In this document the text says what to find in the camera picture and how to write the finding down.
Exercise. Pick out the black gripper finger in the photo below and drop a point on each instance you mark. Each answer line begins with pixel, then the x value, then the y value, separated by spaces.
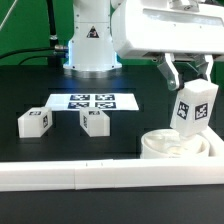
pixel 167 68
pixel 204 64

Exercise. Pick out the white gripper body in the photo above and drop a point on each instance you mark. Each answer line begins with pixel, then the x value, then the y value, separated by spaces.
pixel 147 28

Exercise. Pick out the white round stool seat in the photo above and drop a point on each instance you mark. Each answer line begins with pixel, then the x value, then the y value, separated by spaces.
pixel 168 143

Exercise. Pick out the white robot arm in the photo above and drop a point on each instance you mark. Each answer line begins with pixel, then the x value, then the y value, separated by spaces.
pixel 91 48

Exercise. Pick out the white sheet with tags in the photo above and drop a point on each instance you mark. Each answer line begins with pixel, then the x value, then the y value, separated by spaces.
pixel 104 101

